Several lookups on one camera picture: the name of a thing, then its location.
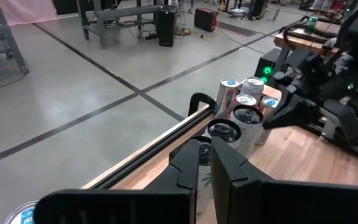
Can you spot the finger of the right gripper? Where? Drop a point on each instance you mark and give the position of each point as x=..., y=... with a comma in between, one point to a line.
x=342, y=119
x=294, y=112

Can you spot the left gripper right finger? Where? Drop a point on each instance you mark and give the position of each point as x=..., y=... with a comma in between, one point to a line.
x=259, y=202

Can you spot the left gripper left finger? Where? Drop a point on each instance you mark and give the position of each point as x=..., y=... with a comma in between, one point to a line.
x=166, y=202

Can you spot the blue silver energy drink can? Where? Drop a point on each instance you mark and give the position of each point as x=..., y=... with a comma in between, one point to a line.
x=225, y=96
x=269, y=102

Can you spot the white Celsius can palm print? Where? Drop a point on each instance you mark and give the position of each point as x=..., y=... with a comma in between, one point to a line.
x=204, y=174
x=249, y=133
x=224, y=130

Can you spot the light blue slim can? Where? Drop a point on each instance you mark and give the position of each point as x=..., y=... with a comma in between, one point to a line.
x=19, y=216

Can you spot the wooden table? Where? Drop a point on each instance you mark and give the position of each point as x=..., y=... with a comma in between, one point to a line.
x=294, y=42

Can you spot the white can orange base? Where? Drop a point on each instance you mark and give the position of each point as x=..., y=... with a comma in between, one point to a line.
x=253, y=85

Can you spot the green can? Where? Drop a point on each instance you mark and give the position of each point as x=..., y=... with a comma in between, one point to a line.
x=312, y=22

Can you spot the black tower green lights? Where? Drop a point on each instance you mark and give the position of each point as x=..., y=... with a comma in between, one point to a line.
x=261, y=62

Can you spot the black floor mat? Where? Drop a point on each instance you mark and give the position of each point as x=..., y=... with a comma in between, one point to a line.
x=238, y=29

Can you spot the red black box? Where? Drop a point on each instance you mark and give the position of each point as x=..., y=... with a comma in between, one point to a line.
x=205, y=20

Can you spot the black computer tower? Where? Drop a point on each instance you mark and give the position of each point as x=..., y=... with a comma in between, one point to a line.
x=166, y=28

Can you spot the gray metal workbench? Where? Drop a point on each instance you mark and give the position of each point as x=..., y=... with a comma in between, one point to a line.
x=126, y=13

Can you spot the pink curtain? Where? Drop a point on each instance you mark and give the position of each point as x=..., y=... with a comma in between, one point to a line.
x=26, y=11

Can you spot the black table edge rail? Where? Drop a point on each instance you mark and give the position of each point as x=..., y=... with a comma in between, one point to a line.
x=154, y=151

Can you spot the black curved bracket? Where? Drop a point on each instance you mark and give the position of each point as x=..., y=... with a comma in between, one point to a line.
x=201, y=97

